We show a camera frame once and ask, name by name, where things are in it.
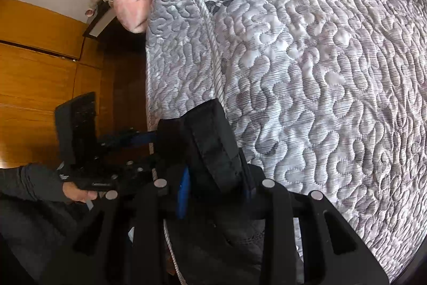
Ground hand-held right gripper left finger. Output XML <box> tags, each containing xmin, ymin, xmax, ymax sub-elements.
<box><xmin>40</xmin><ymin>167</ymin><xmax>191</xmax><ymax>285</ymax></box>

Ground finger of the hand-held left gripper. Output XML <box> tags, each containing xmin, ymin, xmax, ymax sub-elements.
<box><xmin>98</xmin><ymin>127</ymin><xmax>157</xmax><ymax>147</ymax></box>
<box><xmin>113</xmin><ymin>160</ymin><xmax>159</xmax><ymax>183</ymax></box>

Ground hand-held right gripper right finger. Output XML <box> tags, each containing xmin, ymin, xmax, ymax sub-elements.
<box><xmin>257</xmin><ymin>178</ymin><xmax>391</xmax><ymax>285</ymax></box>

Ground black quilted pants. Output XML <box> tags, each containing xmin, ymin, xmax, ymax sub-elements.
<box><xmin>156</xmin><ymin>100</ymin><xmax>268</xmax><ymax>275</ymax></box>

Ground person's left forearm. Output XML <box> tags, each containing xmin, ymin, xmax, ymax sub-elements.
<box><xmin>0</xmin><ymin>163</ymin><xmax>73</xmax><ymax>206</ymax></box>

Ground person's left hand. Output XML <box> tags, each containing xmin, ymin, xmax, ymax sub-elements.
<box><xmin>62</xmin><ymin>181</ymin><xmax>100</xmax><ymax>204</ymax></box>

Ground wooden wardrobe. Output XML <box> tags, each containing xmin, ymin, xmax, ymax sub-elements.
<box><xmin>0</xmin><ymin>0</ymin><xmax>105</xmax><ymax>169</ymax></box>

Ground person's dark trouser leg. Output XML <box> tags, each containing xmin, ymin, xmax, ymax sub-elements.
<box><xmin>0</xmin><ymin>193</ymin><xmax>101</xmax><ymax>285</ymax></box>

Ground grey quilted bedspread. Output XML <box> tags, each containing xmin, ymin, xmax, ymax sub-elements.
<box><xmin>144</xmin><ymin>0</ymin><xmax>427</xmax><ymax>283</ymax></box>

